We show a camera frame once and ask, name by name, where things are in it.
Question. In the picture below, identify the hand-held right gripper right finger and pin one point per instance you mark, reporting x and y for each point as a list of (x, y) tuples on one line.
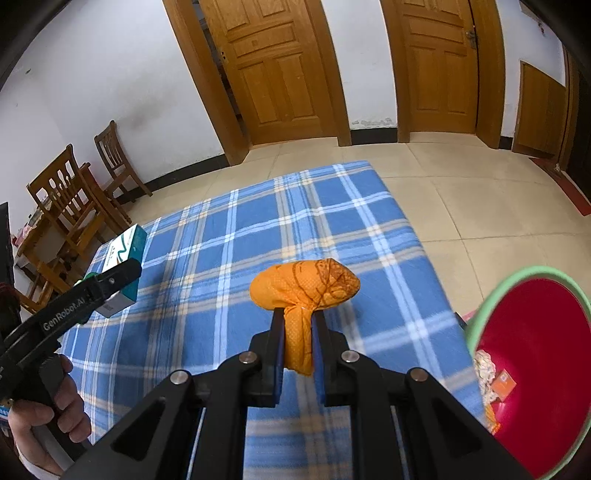
[(319, 369)]

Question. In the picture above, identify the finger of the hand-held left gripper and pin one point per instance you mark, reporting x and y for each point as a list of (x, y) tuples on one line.
[(117, 277)]

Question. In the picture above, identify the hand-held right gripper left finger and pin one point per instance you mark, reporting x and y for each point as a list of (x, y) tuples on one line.
[(278, 369)]

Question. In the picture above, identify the white and teal box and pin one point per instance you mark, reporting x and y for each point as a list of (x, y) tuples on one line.
[(124, 244)]

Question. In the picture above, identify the orange mesh bag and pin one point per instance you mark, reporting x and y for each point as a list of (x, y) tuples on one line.
[(304, 286)]

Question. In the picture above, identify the white paper ball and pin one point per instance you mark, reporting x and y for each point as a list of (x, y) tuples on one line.
[(485, 374)]

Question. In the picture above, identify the orange cardboard box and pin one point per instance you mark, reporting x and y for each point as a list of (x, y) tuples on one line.
[(504, 385)]

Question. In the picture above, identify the red bin with green rim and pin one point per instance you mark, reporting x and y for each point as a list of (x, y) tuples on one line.
[(545, 332)]

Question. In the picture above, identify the person's left hand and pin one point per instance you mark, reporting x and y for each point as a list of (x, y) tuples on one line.
[(69, 415)]

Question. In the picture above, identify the wooden chair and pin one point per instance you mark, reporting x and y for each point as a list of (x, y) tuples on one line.
[(44, 288), (117, 161), (64, 194)]

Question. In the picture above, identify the blue plaid blanket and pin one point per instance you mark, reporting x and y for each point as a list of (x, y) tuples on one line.
[(207, 277)]

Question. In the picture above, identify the ajar wooden door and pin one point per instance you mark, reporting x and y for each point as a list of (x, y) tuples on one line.
[(272, 69)]

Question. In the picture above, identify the red door mat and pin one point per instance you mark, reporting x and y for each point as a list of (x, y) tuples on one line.
[(568, 184)]

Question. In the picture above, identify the closed wooden door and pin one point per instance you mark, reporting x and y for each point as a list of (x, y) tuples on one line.
[(438, 69)]

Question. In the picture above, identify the low wooden cabinet door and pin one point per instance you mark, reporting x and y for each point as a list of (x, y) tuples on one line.
[(540, 110)]

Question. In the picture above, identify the dark entrance door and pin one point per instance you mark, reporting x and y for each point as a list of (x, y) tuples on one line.
[(579, 129)]

